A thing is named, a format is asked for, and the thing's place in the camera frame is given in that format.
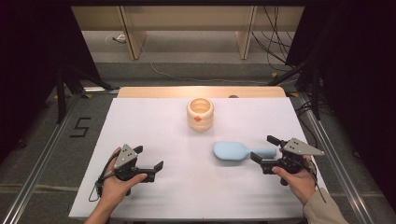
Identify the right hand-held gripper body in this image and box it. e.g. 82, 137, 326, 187
274, 137, 325, 187

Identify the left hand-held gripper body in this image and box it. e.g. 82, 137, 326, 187
113, 144, 145, 182

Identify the light blue hairbrush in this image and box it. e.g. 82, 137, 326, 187
213, 141, 277, 161

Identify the cream ringed cup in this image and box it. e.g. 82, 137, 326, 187
186, 97, 215, 133

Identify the person's right hand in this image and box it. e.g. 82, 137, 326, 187
271, 155, 318, 206

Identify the person's left hand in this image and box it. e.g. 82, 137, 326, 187
99, 147, 149, 206

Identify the white board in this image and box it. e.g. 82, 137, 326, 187
68, 97, 340, 220

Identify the black metal stand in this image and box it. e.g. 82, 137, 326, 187
55, 60, 120, 125
267, 60, 321, 120

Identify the black curtain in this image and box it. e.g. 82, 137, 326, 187
285, 0, 396, 213
0, 0, 101, 160

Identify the beige wooden desk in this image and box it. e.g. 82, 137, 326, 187
70, 5, 304, 61

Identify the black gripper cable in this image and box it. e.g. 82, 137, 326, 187
306, 159, 327, 203
88, 153, 117, 203

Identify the aluminium rail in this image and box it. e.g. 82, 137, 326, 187
0, 92, 87, 224
298, 92, 375, 224

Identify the bundle of black cables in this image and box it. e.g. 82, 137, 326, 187
251, 5, 301, 73

